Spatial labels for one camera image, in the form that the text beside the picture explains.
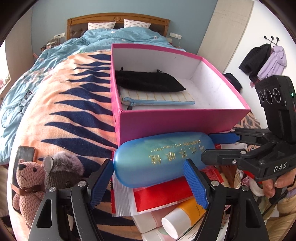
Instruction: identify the blue glasses case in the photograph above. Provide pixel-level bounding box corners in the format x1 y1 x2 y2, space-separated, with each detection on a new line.
113 132 215 188

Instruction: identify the black drawstring pouch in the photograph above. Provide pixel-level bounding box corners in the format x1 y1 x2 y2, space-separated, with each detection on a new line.
115 68 186 92

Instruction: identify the yellow striped fabric pouch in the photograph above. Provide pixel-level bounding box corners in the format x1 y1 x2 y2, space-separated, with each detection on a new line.
119 87 196 110

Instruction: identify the person right hand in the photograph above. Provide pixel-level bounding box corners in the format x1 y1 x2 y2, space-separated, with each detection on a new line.
262 169 296 198

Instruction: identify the white tape roll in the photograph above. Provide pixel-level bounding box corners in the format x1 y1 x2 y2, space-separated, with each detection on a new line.
249 178 264 197

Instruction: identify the brown knitted plush toy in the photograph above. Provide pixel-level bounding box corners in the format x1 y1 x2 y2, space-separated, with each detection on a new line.
43 151 84 191

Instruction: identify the pink knitted teddy bear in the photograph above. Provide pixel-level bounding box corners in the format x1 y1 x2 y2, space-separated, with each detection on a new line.
11 159 45 228

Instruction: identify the black clothes pile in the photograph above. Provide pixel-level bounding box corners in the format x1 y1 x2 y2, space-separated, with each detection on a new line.
223 73 242 93

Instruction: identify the red plastic bag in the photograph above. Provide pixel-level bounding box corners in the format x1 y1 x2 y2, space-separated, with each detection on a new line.
111 166 225 217

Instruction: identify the orange cream tube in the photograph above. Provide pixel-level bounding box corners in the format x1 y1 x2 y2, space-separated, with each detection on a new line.
161 198 206 239

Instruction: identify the black hanging jacket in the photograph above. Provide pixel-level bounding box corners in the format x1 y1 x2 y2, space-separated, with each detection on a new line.
239 44 271 83

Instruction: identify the black smartphone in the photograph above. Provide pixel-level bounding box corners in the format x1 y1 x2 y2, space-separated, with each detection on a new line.
12 146 35 187

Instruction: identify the purple hanging hoodie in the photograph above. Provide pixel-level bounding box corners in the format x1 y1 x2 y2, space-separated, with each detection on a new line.
257 46 287 80

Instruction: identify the white pink tube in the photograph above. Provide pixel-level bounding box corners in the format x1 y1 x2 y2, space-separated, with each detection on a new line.
132 204 177 233

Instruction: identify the pink cardboard box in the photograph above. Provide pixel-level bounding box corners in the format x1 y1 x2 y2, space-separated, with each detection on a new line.
110 44 250 144

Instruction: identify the orange patterned blanket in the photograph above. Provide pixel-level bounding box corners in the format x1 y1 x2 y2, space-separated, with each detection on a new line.
6 49 262 241

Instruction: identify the right patterned pillow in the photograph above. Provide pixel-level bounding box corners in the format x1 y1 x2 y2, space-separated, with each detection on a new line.
124 19 151 29

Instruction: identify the patterned pillow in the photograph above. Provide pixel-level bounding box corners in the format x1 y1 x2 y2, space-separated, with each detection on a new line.
124 19 151 29
88 21 116 30

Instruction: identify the blue floral duvet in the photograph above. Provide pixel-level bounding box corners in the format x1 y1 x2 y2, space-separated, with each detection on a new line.
1 27 172 165

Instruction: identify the left patterned pillow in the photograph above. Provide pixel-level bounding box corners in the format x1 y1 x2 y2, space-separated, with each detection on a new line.
88 21 116 30

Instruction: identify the wooden headboard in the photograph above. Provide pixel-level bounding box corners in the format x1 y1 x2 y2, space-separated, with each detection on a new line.
66 13 170 40

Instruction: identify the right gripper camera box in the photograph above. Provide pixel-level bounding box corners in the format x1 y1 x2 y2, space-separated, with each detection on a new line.
255 75 295 143

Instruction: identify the wall coat hook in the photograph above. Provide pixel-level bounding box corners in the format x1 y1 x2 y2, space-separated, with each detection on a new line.
263 36 280 46

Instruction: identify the white wall socket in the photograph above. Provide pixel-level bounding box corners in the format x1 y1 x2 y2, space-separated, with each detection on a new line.
170 32 182 40

